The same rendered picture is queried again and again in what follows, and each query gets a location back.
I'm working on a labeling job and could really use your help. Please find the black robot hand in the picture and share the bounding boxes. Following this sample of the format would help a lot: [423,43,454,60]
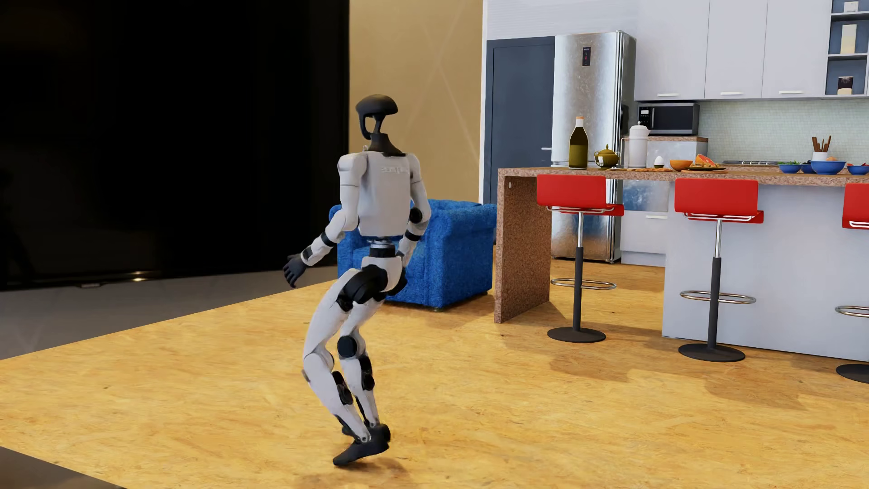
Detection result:
[282,253,310,289]

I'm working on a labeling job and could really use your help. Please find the blue fabric armchair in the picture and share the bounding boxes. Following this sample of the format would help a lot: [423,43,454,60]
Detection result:
[329,199,498,312]

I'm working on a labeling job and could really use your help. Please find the white left robot leg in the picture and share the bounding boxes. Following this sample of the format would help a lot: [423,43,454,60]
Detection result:
[301,266,391,468]

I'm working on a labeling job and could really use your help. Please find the white robot leg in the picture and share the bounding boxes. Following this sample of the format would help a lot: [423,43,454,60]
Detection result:
[301,266,391,468]
[337,268,409,444]

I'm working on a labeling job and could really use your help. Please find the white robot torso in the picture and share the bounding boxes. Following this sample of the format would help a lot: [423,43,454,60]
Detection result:
[337,150,426,274]

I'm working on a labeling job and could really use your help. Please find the white right robot leg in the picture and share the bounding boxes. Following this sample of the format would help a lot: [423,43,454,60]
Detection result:
[337,268,409,444]

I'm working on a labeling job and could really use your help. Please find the black robot head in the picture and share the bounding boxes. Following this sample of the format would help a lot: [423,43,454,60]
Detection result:
[355,94,407,158]

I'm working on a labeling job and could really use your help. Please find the brown granite bar counter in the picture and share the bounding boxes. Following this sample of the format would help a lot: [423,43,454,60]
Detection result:
[493,166,869,325]

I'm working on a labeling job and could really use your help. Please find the dark grey door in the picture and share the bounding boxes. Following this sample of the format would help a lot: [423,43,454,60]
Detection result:
[484,37,557,205]

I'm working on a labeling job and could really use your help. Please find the red bar stool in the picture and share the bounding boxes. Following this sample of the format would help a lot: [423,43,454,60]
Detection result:
[835,182,869,385]
[673,178,765,364]
[535,174,625,345]

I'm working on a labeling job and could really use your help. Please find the green wine bottle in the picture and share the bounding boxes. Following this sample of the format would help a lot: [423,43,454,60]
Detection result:
[568,115,590,170]

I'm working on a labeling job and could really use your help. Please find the stainless steel refrigerator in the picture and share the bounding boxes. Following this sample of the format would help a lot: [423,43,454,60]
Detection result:
[550,30,638,264]

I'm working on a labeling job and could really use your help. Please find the white base cabinet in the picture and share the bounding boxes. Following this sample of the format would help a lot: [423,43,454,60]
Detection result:
[619,136,710,268]

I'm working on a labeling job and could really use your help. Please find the white lidded jug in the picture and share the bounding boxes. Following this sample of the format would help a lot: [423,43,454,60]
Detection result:
[621,122,651,170]

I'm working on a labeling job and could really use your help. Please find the black microwave oven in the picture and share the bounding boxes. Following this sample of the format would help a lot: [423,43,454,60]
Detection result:
[636,102,701,137]

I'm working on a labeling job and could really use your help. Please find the white kitchen island base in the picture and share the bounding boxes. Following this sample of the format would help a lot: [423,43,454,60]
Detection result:
[661,184,869,363]

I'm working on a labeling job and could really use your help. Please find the white wall cabinets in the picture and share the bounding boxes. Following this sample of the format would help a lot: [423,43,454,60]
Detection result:
[634,0,833,102]

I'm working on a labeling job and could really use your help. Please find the open wall shelf unit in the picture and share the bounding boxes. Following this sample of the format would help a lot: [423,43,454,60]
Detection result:
[825,0,869,98]

